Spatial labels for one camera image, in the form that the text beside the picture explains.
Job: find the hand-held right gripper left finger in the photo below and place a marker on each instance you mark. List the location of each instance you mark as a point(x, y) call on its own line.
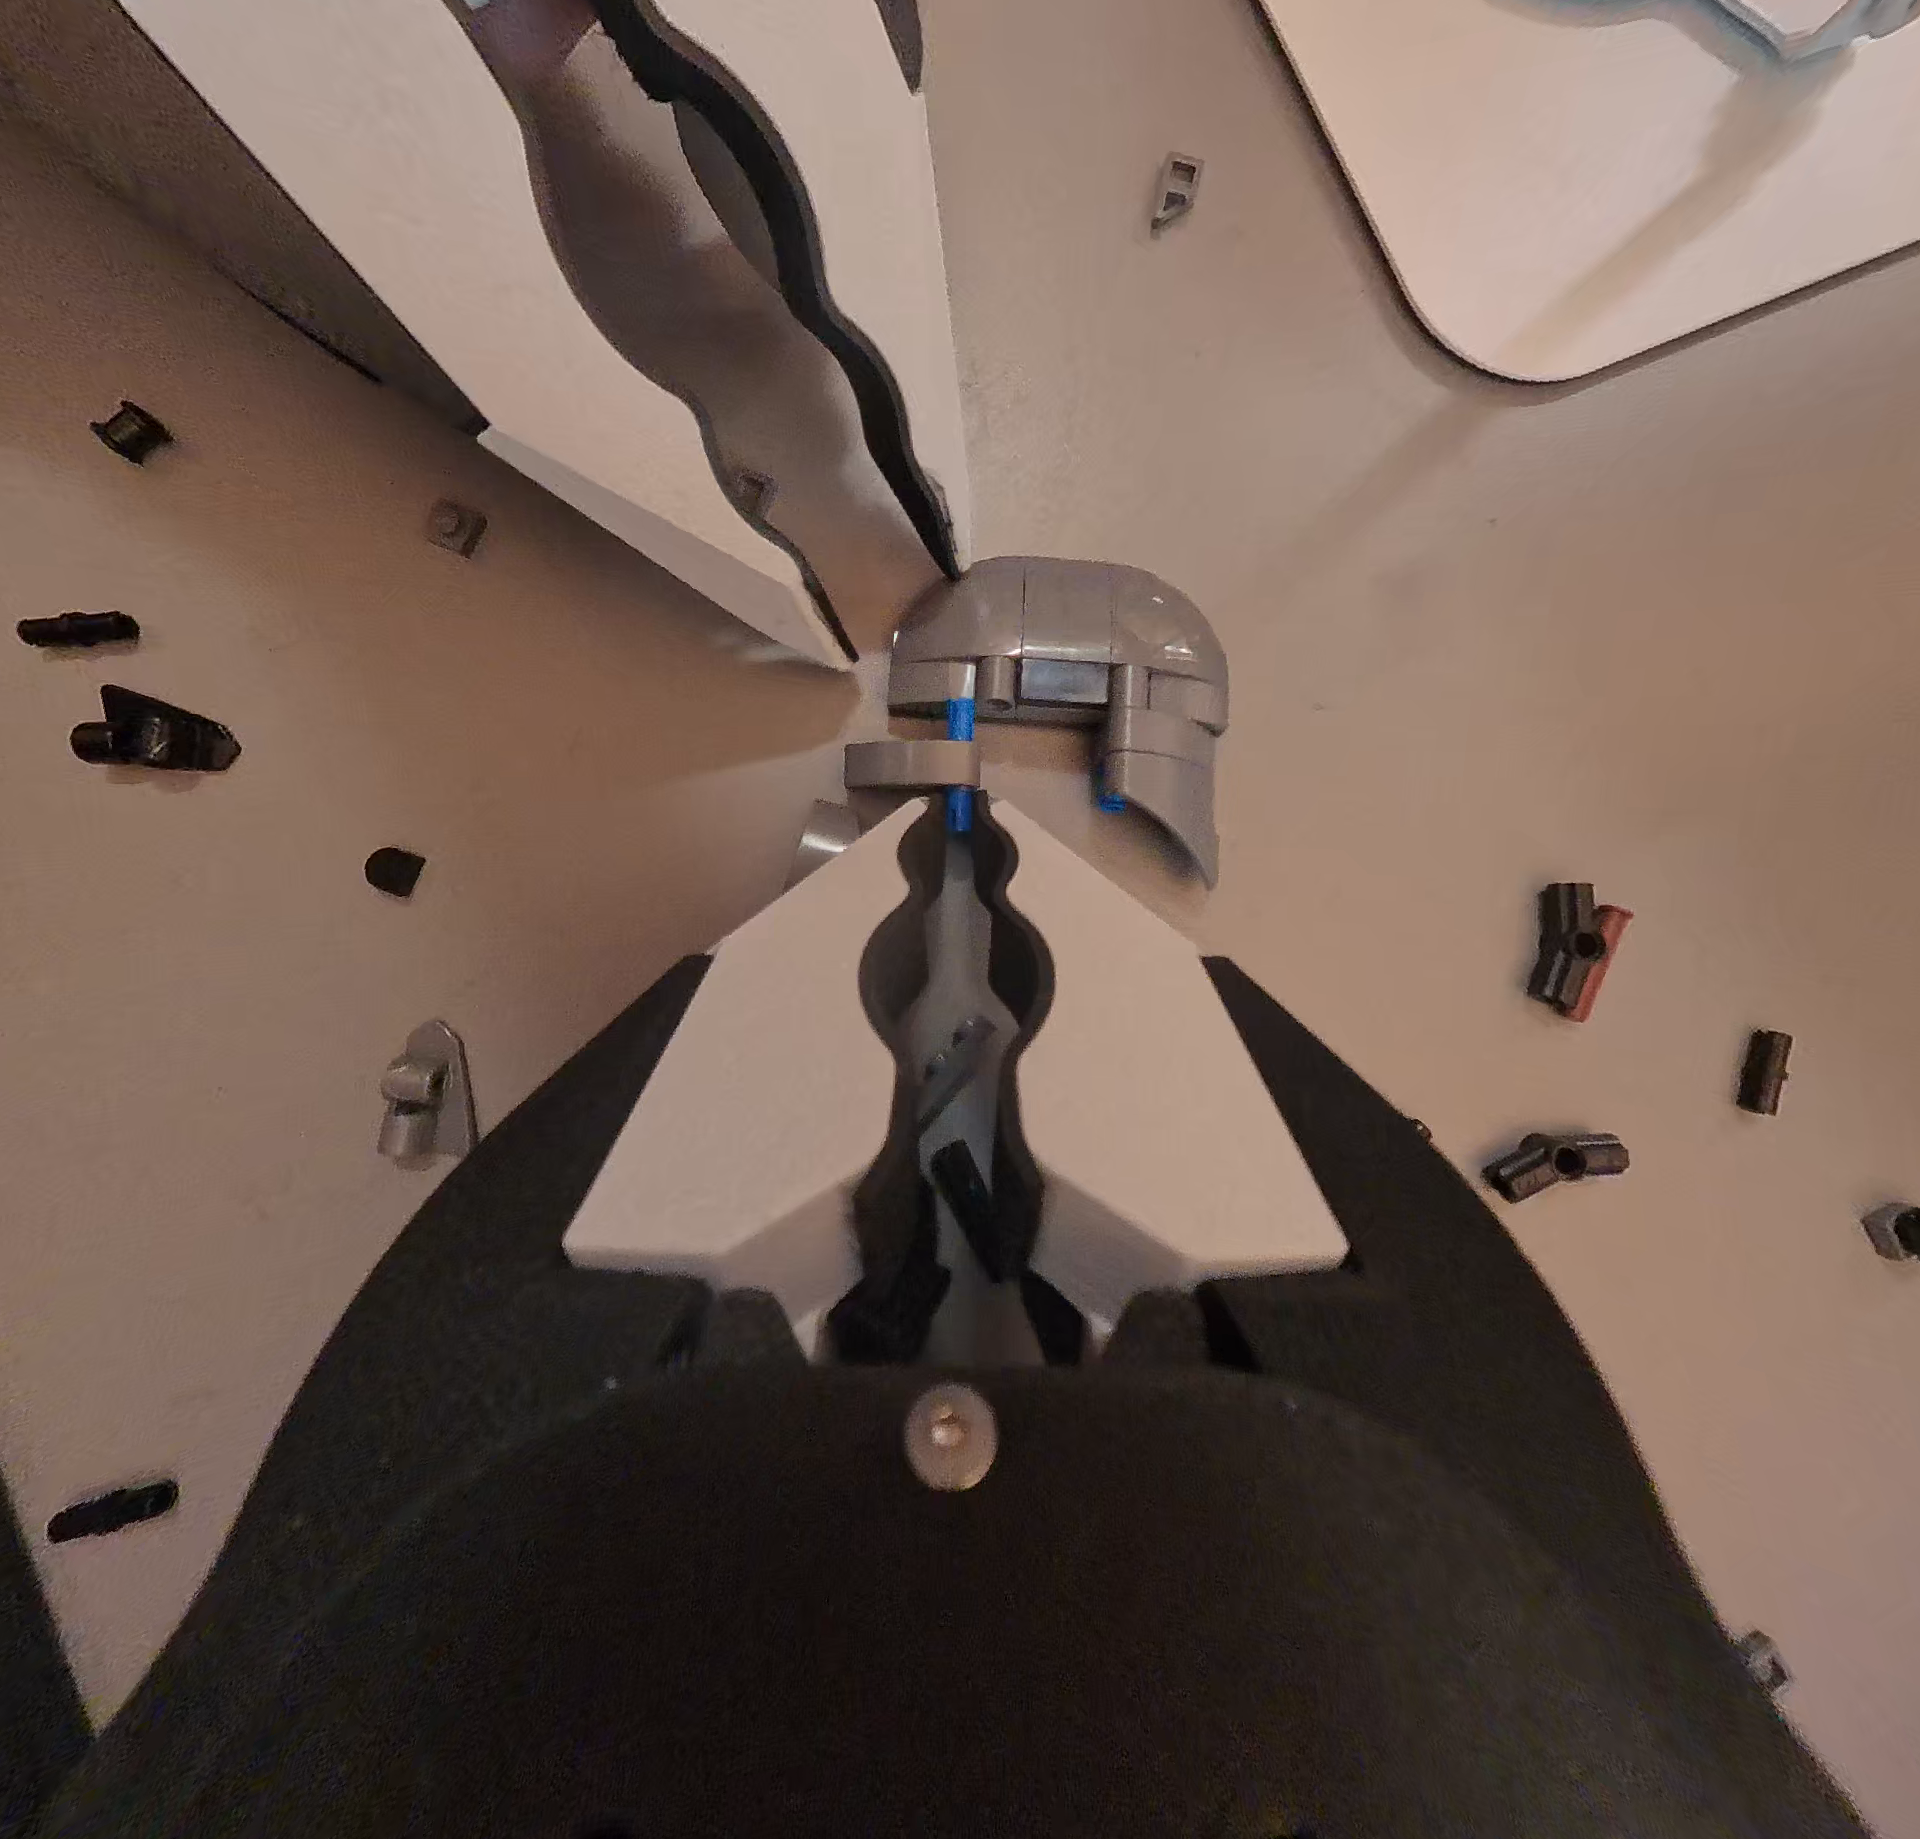
point(720, 1120)

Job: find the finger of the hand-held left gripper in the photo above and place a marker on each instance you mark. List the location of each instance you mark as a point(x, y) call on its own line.
point(840, 145)
point(375, 145)

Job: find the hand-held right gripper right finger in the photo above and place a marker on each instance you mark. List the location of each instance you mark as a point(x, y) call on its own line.
point(1185, 1120)

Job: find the grey liftarm with blue pin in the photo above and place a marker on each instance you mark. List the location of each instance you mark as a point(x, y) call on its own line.
point(900, 765)

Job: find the grey curved lego assembly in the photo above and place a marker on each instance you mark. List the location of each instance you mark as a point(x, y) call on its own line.
point(1050, 624)

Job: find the grey lego stud plate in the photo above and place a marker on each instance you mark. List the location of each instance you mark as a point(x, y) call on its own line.
point(960, 1059)

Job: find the grey lego wedge piece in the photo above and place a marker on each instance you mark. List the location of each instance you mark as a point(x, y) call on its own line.
point(427, 1104)

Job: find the small grey open lego piece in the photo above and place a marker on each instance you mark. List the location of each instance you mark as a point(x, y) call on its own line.
point(1166, 204)

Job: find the small grey holed lego piece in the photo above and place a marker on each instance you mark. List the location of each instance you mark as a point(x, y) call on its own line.
point(751, 492)

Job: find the black angled lego connector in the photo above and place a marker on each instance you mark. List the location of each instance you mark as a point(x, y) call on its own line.
point(1551, 1165)

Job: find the black lego bush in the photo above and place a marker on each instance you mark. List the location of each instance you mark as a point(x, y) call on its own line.
point(132, 431)

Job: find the grey square lego plate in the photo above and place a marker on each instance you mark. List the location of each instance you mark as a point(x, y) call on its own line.
point(456, 529)

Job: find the small black rounded lego tile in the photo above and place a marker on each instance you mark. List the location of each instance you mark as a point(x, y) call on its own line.
point(395, 872)

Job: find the black and red lego connector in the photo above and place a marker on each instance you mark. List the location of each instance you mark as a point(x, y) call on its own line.
point(1567, 955)

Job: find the long black lego pin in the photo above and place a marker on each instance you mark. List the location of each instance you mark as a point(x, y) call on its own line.
point(78, 632)

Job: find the black lego wedge piece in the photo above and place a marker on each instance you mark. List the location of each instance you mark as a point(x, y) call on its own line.
point(156, 737)

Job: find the black and grey lego clip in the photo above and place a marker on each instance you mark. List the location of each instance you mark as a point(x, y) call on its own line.
point(1893, 1231)

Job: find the black lego axle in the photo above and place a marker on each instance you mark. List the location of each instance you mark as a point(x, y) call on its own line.
point(111, 1513)

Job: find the black grey lego connector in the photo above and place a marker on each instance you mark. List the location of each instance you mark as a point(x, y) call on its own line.
point(1767, 1663)

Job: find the white book stand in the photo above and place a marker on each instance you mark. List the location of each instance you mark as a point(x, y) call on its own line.
point(1576, 220)

